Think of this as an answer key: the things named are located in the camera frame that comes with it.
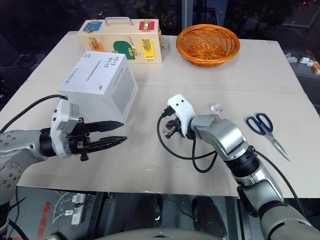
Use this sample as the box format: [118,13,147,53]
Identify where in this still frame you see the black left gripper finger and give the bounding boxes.
[88,135,129,154]
[83,120,125,134]

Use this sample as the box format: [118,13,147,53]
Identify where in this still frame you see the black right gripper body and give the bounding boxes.
[172,119,187,138]

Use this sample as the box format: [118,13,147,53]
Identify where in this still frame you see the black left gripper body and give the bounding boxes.
[65,117,91,162]

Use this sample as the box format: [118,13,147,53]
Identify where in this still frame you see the white box with slot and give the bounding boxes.
[57,50,140,127]

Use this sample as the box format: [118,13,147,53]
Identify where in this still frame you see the wooden latch box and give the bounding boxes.
[76,16,167,65]

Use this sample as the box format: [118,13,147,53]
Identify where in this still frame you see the orange white small box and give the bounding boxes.
[305,49,320,75]

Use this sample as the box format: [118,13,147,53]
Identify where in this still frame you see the small clear plastic piece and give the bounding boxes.
[209,102,224,114]

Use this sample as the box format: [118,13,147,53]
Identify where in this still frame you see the white power strip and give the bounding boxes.
[70,193,87,226]

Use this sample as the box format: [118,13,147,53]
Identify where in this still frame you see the orange wicker basket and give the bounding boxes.
[175,23,241,69]

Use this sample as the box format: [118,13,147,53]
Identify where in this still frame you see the small white block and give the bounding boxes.
[299,56,314,67]

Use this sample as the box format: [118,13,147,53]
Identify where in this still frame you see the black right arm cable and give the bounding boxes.
[156,105,312,228]

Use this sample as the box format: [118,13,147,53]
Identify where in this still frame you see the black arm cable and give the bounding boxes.
[156,105,312,228]
[0,94,69,133]

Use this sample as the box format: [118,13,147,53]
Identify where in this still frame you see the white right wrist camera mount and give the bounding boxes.
[167,94,196,139]

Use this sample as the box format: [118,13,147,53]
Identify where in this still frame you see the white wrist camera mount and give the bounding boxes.
[49,98,81,158]
[167,94,196,139]

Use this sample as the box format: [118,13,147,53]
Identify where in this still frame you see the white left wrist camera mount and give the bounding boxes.
[49,98,81,158]

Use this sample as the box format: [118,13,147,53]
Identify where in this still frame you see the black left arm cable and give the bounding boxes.
[0,94,69,133]

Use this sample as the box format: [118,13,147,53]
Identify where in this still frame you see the blue handled scissors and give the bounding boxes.
[245,112,291,162]

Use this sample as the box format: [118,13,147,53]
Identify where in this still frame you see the coiled black floor cable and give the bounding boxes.
[17,52,38,70]

